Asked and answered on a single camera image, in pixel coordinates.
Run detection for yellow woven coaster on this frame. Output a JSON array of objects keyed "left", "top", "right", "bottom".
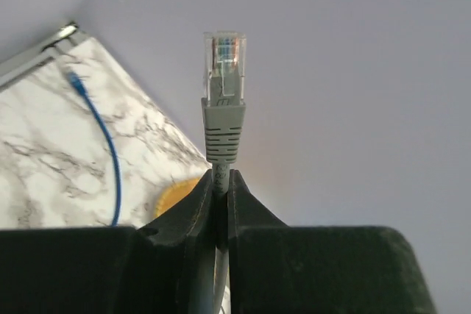
[{"left": 153, "top": 178, "right": 199, "bottom": 218}]

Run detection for blue ethernet cable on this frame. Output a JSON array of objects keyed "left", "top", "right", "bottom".
[{"left": 65, "top": 70, "right": 122, "bottom": 227}]

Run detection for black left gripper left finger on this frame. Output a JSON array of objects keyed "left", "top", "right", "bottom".
[{"left": 138, "top": 171, "right": 215, "bottom": 313}]

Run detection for grey ethernet cable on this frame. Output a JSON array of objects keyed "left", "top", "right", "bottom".
[{"left": 200, "top": 29, "right": 247, "bottom": 314}]

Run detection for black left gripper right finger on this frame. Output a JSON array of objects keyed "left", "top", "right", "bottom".
[{"left": 227, "top": 170, "right": 287, "bottom": 313}]

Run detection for aluminium rail frame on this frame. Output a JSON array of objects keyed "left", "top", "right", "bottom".
[{"left": 1, "top": 23, "right": 90, "bottom": 91}]

